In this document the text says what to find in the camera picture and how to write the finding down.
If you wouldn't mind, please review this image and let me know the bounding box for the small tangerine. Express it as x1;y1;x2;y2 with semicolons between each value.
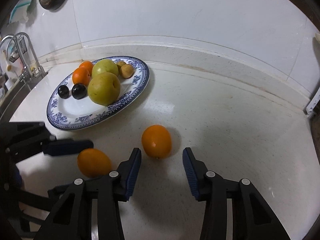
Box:
77;148;113;178
141;125;172;159

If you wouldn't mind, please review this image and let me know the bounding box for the brown longan fruit back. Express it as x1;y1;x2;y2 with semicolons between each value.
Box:
116;61;126;70

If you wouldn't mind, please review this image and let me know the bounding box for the small tangerine near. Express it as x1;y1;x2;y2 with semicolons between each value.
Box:
77;148;113;178

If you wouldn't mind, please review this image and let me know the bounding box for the medium orange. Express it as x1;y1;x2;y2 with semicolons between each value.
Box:
79;61;94;75

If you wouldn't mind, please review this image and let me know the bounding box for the dark plum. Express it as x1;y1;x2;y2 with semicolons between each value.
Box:
57;85;70;99
72;83;87;100

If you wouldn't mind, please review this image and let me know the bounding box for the white dish rack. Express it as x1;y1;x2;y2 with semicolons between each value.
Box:
304;82;319;119

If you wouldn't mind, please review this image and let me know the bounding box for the large orange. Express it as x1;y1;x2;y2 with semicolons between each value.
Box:
72;68;91;86

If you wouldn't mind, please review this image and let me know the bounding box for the brown longan fruit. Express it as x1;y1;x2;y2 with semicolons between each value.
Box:
119;64;135;79
116;61;126;70

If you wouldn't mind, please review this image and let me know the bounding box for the brown longan fruit front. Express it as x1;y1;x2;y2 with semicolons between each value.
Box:
119;64;135;79

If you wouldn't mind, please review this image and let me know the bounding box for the blue white oval plate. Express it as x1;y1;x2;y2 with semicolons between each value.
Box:
47;56;150;131

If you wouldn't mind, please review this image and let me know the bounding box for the small tangerine far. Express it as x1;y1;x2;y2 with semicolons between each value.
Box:
141;125;172;159

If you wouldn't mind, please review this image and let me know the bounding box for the large yellow pear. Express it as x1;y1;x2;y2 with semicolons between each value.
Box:
88;72;120;106

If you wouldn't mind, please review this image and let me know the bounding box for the green apple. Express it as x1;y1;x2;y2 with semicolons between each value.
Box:
92;59;119;77

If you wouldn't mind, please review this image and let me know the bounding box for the steel sink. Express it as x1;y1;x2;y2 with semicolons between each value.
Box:
1;72;48;123

